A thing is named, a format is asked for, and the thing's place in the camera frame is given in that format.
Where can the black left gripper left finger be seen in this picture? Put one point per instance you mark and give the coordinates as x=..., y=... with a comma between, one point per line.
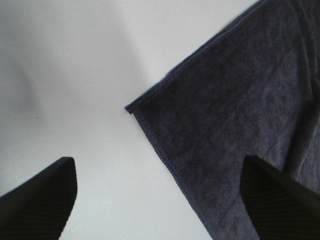
x=39, y=208

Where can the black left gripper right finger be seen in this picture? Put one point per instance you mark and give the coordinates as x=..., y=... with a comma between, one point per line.
x=278, y=207

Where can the dark navy towel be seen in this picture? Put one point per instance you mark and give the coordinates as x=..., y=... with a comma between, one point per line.
x=252, y=89

